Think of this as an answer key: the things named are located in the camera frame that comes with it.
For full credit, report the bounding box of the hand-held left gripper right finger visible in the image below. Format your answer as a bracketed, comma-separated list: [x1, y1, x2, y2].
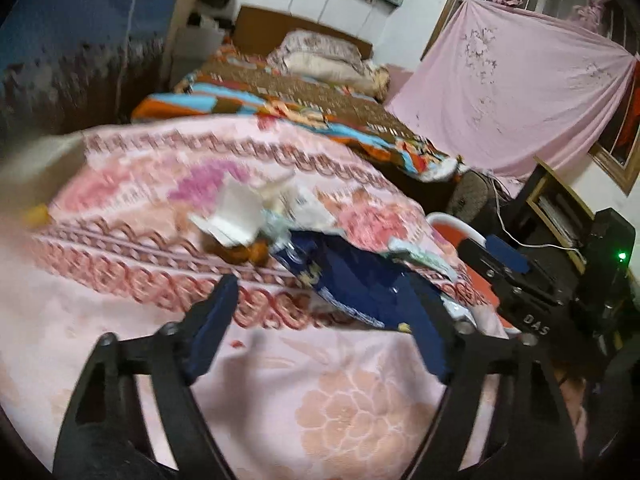
[407, 272, 586, 480]

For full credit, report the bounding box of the orange snack wrapper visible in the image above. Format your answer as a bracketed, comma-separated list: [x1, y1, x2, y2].
[212, 237, 273, 266]

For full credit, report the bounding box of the wooden picture frame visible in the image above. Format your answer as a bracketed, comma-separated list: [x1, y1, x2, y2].
[590, 55, 640, 196]

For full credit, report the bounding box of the white bedside cabinet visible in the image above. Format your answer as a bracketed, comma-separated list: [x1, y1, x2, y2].
[172, 15, 228, 91]

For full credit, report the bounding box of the cream pillow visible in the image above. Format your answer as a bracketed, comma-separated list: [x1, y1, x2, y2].
[282, 52, 388, 96]

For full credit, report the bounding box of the wooden bed headboard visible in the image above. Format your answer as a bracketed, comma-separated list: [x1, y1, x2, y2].
[234, 5, 375, 61]

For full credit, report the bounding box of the pink floral blanket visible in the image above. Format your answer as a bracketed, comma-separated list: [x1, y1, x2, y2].
[0, 112, 511, 480]

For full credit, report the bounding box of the pale green packet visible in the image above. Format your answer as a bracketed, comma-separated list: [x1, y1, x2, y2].
[387, 237, 458, 281]

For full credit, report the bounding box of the wooden shelf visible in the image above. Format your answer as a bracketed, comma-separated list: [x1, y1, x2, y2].
[515, 157, 596, 271]

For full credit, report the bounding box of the pink hanging cloth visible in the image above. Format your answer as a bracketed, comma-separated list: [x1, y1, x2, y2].
[387, 0, 638, 196]

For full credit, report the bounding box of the navy blue plastic bag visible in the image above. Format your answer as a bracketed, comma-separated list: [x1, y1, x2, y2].
[270, 230, 451, 336]

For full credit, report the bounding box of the floral pillow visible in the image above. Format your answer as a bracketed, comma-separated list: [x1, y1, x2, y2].
[267, 30, 373, 73]

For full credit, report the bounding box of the orange basin with white rim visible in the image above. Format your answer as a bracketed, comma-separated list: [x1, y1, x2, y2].
[425, 212, 523, 336]

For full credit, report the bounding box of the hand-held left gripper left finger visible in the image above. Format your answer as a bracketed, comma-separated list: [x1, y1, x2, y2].
[52, 274, 240, 480]

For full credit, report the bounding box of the white cable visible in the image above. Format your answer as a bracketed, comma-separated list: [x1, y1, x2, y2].
[492, 175, 581, 253]

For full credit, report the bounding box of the blue printed wall hanging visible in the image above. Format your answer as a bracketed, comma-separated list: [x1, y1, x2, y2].
[0, 0, 188, 133]

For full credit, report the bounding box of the colourful brown bed blanket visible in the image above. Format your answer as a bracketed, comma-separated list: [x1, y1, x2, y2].
[131, 42, 466, 181]

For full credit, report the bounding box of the clear crumpled plastic wrapper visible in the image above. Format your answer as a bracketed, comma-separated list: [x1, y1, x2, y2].
[260, 180, 341, 241]

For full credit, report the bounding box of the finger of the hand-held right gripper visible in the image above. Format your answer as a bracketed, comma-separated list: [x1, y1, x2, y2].
[457, 237, 503, 288]
[484, 234, 531, 276]

